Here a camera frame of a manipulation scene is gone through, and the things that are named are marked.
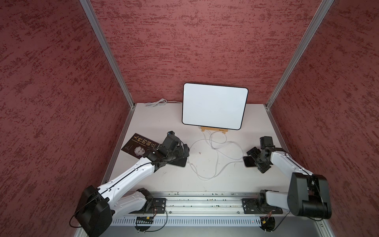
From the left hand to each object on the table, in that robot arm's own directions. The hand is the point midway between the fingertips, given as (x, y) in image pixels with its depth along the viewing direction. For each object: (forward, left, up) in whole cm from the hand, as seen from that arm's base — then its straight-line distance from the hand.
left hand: (181, 153), depth 81 cm
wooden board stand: (+21, -27, -7) cm, 35 cm away
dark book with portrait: (+10, +30, -10) cm, 33 cm away
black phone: (-1, +1, -10) cm, 10 cm away
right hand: (0, -42, -10) cm, 44 cm away
